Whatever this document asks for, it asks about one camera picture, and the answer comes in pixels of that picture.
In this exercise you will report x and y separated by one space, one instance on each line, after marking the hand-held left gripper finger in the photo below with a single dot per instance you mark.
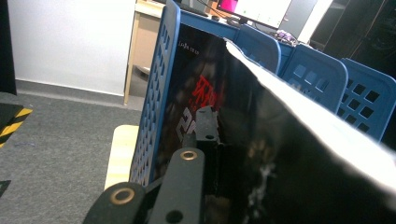
206 124

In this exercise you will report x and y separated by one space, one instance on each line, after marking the black cabinet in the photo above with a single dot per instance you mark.
358 31

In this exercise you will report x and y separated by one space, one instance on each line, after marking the blue plastic file rack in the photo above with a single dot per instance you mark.
155 93

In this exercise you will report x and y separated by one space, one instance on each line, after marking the black cover magazine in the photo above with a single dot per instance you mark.
295 155

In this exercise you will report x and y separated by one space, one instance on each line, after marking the computer monitor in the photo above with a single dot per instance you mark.
264 12

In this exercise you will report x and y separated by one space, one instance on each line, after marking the yellow black hazard tape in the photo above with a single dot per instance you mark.
12 126

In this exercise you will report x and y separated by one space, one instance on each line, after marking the black curtain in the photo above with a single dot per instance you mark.
7 46

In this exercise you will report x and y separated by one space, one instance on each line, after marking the black magazine with red print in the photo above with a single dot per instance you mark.
190 68

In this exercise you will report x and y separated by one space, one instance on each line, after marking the light wooden desk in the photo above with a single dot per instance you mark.
146 37

